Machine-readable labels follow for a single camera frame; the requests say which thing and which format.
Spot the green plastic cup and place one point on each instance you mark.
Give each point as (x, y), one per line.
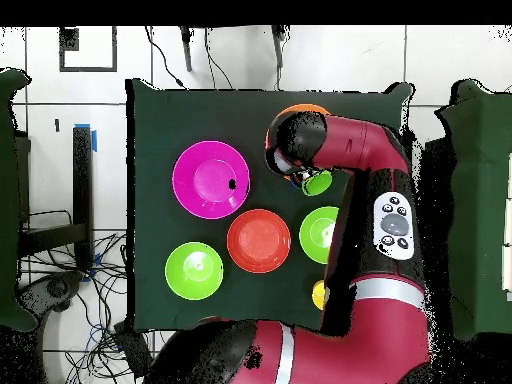
(318, 184)

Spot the yellow plastic cup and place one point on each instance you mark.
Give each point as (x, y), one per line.
(318, 295)

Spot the green plastic bowl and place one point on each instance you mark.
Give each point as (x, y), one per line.
(316, 235)
(194, 270)

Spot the neighbouring green table cloth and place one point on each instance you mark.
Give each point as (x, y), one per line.
(480, 160)
(8, 200)

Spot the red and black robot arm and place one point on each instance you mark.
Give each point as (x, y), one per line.
(360, 340)

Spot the large pink plastic bowl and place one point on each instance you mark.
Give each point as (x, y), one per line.
(208, 180)

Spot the blue tape strip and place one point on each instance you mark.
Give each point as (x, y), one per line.
(94, 142)

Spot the black square floor frame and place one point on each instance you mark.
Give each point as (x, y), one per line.
(68, 40)

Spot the red-orange plastic bowl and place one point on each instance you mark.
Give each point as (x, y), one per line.
(258, 240)

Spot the black metal stand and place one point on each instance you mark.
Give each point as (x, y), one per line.
(82, 180)

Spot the black tripod leg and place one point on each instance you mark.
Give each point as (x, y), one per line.
(278, 48)
(186, 52)

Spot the dark green table cloth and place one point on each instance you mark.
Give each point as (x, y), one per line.
(180, 120)

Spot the black power strip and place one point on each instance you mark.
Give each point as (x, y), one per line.
(134, 352)

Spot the large orange plastic bowl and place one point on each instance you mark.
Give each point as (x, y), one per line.
(304, 107)

